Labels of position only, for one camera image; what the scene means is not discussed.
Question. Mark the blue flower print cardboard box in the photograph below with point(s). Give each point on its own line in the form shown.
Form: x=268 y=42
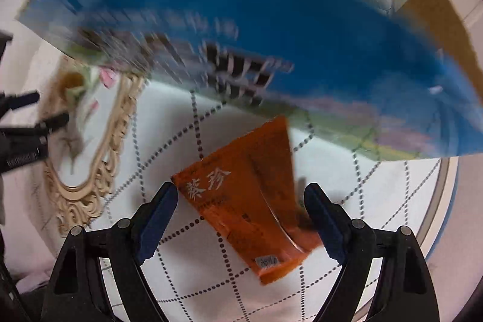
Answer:
x=302 y=43

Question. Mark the orange snack packet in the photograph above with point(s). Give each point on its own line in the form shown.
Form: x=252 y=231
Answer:
x=241 y=193

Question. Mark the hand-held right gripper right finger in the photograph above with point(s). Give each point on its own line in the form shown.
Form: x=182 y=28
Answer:
x=324 y=224

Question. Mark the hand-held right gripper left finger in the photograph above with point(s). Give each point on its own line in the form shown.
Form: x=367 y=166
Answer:
x=158 y=224

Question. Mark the white patterned tablecloth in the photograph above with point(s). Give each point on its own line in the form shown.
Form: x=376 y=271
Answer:
x=226 y=288

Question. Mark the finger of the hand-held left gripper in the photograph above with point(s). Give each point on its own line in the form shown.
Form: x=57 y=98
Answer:
x=24 y=99
x=53 y=122

